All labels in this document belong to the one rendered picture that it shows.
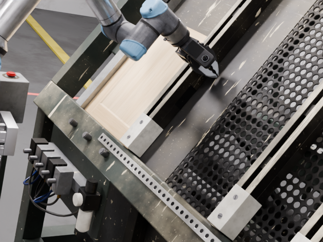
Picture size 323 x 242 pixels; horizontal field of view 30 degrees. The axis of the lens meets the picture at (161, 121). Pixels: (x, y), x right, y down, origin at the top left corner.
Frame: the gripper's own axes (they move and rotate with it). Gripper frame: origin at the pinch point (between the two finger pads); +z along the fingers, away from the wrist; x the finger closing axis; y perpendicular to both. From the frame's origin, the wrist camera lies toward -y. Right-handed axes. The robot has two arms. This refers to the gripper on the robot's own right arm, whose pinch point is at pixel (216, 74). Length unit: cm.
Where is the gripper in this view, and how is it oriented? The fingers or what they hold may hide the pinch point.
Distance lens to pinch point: 201.3
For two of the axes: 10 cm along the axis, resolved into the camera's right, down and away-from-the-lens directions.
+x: -6.5, 7.6, -0.4
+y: -4.8, -3.7, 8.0
